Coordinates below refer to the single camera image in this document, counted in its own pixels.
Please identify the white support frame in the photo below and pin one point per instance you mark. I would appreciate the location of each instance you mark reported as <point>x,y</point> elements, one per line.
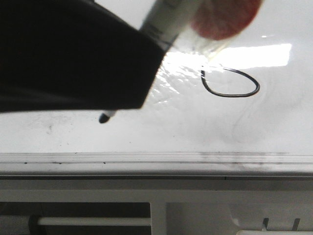
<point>175,206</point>

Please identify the white horizontal bar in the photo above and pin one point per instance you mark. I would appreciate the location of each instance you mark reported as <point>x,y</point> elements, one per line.
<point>94,221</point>

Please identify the white marker with red tag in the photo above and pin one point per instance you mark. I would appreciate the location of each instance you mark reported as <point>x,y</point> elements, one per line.
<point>204,26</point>

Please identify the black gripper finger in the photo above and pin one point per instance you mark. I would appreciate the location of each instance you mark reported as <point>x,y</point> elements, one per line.
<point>72,55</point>

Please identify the white whiteboard with frame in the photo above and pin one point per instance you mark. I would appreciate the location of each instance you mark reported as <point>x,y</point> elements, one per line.
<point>249,111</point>

